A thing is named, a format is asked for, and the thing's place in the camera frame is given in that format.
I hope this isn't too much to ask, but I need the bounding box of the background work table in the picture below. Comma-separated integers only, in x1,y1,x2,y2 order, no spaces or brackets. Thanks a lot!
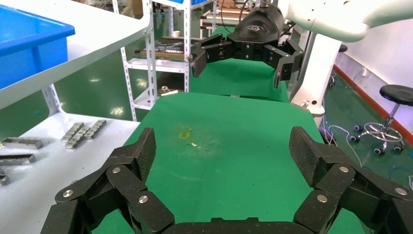
199,0,257,36

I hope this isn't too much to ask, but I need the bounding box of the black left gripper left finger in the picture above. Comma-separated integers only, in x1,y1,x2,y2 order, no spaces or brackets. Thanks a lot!
40,127,175,234

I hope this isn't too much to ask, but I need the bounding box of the white metal shelf rack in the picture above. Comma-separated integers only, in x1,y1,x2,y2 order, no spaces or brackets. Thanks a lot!
0,0,152,234

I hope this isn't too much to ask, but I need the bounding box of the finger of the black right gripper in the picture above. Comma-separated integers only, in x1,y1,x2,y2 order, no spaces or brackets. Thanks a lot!
191,33,235,78
263,38,305,89

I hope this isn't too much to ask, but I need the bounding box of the white robot torso column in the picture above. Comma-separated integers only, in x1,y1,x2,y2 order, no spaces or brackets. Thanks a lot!
289,32,343,117

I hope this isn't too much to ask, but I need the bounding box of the grey toothed metal part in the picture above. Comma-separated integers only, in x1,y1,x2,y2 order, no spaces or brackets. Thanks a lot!
60,122,85,143
84,119,107,140
65,127,91,150

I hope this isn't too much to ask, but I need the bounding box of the stack of metal parts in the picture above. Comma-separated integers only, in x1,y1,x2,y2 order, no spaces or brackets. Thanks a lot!
134,37,185,60

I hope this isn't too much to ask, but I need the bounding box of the white purple floor cable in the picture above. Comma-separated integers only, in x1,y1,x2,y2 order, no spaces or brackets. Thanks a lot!
318,124,364,169

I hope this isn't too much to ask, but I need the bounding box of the blue plastic bin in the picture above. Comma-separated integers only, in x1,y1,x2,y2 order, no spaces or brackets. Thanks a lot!
0,4,76,89

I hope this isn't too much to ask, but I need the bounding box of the white slotted shelf rack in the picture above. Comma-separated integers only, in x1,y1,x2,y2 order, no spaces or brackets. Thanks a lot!
111,0,191,123

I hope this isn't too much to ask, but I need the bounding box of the blue storage bin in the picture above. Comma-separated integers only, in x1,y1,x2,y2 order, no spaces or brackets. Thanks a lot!
168,0,214,7

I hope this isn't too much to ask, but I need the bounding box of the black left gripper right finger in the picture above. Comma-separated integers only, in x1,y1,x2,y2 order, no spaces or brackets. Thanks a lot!
288,126,413,234

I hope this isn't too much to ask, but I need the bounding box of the green table cloth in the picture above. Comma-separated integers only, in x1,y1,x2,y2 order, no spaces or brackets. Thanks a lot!
189,25,290,103
92,92,365,234

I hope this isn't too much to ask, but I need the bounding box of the grey metal rail part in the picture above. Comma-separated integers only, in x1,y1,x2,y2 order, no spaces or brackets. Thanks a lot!
1,137,44,150
0,154,37,166

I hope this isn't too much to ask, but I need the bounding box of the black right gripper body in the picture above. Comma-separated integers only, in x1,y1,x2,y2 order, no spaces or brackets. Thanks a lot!
225,3,286,62

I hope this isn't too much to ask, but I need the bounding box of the black wheeled stool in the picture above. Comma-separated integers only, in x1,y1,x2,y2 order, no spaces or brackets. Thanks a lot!
350,84,413,156

